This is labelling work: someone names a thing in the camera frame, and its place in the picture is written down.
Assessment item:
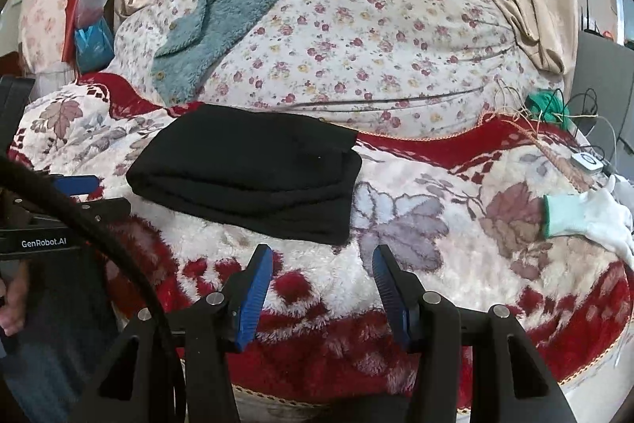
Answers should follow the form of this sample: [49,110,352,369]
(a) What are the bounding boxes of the black pants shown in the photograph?
[126,104,362,246]

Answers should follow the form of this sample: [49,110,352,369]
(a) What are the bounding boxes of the person's left hand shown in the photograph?
[0,262,29,336]

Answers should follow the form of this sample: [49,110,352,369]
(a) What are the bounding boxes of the blue plastic bag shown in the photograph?
[74,17,114,74]

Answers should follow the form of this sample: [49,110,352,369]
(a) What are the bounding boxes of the red white floral fleece blanket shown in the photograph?
[10,73,633,422]

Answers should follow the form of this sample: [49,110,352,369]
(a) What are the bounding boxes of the white glove green cuff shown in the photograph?
[543,189,633,270]

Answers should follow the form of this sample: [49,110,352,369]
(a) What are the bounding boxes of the white charger device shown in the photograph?
[571,151,604,174]

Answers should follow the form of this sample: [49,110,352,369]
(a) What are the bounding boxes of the teal fuzzy towel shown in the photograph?
[151,0,277,106]

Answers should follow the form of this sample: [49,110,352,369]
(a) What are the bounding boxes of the grey monitor panel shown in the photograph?
[569,32,634,179]

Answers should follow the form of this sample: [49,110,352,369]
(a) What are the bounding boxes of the small-flower print quilt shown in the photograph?
[105,0,567,140]

